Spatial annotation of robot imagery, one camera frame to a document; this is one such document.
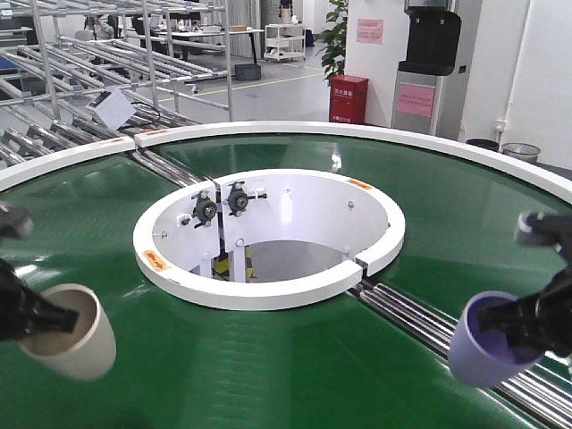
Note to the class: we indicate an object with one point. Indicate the pink wall notice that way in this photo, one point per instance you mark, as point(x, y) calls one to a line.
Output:
point(370, 31)

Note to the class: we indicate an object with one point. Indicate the purple plastic cup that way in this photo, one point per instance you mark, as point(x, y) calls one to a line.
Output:
point(485, 359)

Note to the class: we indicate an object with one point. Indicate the green potted plant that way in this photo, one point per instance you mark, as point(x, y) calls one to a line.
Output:
point(334, 36)

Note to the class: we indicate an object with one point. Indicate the steel conveyor rollers left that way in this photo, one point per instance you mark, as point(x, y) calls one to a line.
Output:
point(164, 168)

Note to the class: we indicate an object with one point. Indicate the white control box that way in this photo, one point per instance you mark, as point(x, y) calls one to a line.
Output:
point(111, 108)

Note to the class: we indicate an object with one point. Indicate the green circular conveyor belt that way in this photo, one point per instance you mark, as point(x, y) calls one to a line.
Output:
point(336, 364)

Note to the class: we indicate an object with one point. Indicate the metal roller rack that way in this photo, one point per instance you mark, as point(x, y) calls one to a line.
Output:
point(57, 56)

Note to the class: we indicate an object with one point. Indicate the beige plastic cup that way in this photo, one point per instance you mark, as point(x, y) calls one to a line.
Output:
point(89, 351)

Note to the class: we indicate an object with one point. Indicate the steel conveyor rollers right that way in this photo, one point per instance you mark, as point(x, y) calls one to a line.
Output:
point(541, 392)

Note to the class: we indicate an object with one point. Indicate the red fire extinguisher cabinet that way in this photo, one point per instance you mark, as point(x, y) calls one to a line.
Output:
point(348, 99)

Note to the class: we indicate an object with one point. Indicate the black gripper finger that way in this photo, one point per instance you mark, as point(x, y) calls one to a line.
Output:
point(16, 222)
point(24, 312)
point(541, 320)
point(544, 229)

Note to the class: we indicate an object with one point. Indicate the white outer conveyor rim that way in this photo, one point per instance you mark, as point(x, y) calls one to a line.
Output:
point(28, 170)

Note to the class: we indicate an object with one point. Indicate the black water dispenser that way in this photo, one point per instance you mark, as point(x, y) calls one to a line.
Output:
point(433, 36)

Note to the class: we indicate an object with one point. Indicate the dark grey floor box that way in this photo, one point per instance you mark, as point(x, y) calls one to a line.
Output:
point(247, 72)

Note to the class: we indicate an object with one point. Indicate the white rolling cart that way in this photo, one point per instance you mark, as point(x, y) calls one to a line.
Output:
point(285, 42)

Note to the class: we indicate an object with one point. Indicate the wire mesh waste bin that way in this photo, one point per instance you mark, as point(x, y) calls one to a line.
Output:
point(521, 151)

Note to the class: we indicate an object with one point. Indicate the steel conveyor rollers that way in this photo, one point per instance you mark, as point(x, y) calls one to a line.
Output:
point(164, 168)
point(541, 392)

